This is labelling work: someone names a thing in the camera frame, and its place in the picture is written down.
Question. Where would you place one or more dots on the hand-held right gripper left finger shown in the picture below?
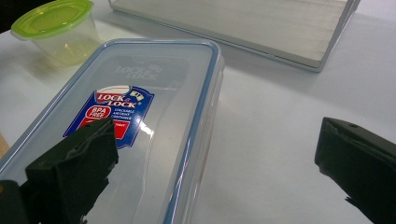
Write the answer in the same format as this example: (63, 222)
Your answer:
(71, 165)

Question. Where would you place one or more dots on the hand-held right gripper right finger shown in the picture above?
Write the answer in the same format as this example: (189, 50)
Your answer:
(358, 155)

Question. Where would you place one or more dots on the clear lidded food container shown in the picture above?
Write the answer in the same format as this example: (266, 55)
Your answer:
(177, 93)

